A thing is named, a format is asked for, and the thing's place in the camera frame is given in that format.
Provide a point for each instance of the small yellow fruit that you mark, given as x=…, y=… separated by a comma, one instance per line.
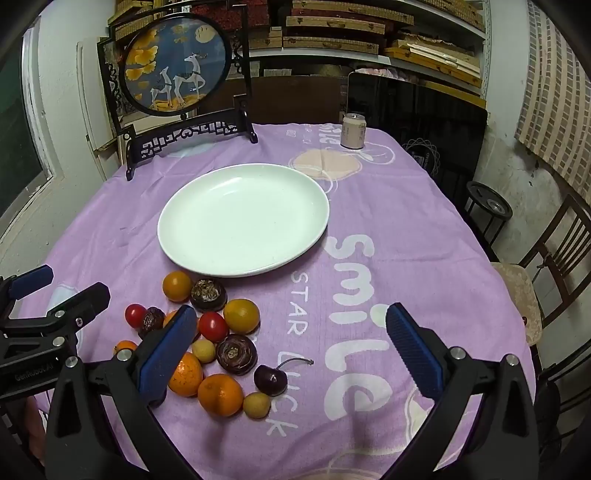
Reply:
x=203, y=350
x=257, y=405

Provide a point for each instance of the orange mandarin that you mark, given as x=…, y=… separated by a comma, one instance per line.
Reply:
x=220, y=394
x=186, y=374
x=169, y=319

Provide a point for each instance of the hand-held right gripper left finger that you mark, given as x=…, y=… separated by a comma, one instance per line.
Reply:
x=168, y=350

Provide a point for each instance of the bamboo wall mat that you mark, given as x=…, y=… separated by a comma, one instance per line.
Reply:
x=554, y=92

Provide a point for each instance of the wooden chair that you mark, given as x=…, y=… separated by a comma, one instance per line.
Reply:
x=512, y=286

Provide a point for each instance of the dark red cherry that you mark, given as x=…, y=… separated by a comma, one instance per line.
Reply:
x=270, y=379

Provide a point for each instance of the black round stool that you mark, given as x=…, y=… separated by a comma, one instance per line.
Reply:
x=489, y=203

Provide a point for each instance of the red cherry tomato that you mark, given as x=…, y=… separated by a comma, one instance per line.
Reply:
x=213, y=326
x=135, y=314

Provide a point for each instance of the black glass panel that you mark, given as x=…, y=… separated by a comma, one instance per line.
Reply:
x=415, y=115

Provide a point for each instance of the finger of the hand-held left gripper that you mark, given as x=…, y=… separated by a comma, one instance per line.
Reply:
x=78, y=307
x=30, y=281

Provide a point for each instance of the white plate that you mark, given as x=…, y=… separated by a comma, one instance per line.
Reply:
x=240, y=221

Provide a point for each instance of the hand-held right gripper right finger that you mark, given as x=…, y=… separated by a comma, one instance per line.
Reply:
x=415, y=350

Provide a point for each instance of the stack of bamboo boxes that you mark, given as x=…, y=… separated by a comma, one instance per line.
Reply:
x=332, y=25

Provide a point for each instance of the white shelving unit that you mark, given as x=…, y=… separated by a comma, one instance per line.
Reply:
x=493, y=69

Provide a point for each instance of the brown wooden board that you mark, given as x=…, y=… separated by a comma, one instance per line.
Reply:
x=295, y=99

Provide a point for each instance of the window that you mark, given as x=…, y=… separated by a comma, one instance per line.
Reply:
x=18, y=138

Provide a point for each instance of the small dark water chestnut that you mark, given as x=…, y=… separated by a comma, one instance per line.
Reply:
x=151, y=320

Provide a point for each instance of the round deer screen black stand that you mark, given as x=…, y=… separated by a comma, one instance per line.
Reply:
x=175, y=60

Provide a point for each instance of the white board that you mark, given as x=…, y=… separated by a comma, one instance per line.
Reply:
x=94, y=92

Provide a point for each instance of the beige drink can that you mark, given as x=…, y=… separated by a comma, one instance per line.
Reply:
x=353, y=131

